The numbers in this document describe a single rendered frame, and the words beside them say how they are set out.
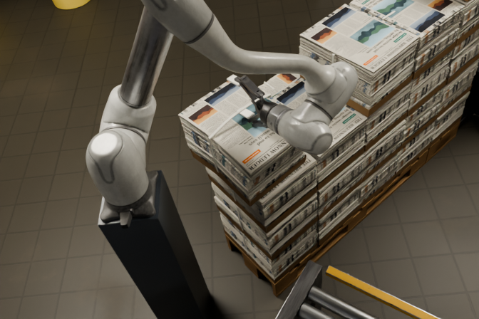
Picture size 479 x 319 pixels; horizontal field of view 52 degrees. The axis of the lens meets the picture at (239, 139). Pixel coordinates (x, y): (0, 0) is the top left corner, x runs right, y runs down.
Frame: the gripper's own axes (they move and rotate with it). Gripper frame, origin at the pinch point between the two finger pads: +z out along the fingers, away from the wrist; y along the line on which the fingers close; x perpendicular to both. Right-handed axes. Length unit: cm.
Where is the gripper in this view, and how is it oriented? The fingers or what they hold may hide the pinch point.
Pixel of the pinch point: (236, 94)
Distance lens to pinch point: 169.1
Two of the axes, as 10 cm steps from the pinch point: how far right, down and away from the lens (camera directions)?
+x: 7.6, -5.4, 3.6
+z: -6.1, -4.0, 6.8
